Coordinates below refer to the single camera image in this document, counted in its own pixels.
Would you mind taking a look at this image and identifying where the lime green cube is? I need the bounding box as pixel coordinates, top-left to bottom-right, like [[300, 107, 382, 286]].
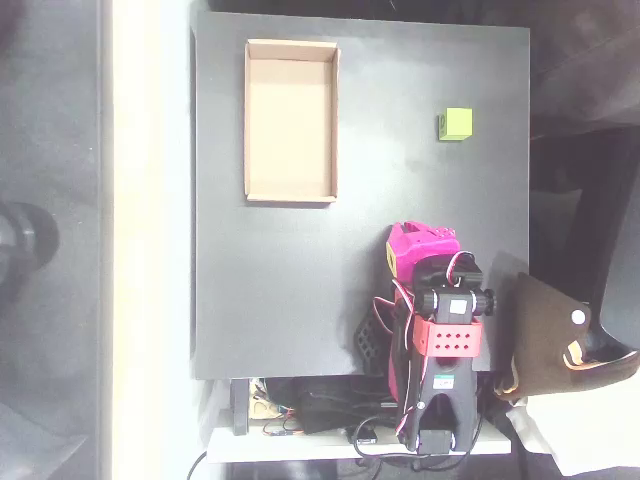
[[438, 107, 474, 142]]

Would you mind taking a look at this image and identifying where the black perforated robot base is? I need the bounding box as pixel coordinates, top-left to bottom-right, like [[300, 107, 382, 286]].
[[352, 304, 397, 376]]

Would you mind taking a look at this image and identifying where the cardboard box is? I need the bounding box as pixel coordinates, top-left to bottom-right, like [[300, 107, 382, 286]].
[[243, 38, 342, 205]]

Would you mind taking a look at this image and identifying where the black power adapter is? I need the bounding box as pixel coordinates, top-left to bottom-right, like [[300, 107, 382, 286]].
[[297, 389, 354, 435]]

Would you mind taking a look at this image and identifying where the small black plug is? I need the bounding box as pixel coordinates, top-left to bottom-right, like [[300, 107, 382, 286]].
[[349, 423, 379, 446]]

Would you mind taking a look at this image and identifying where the brown fabric garment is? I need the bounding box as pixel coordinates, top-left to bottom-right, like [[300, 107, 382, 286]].
[[529, 0, 640, 142]]

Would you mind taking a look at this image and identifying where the light wooden piece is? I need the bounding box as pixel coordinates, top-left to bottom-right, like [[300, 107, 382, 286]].
[[249, 393, 281, 421]]

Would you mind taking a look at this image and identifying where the white shelf board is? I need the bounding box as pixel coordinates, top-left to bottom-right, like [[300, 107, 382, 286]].
[[207, 424, 512, 464]]

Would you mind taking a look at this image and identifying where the black round object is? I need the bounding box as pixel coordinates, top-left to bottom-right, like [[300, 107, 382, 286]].
[[0, 199, 61, 304]]

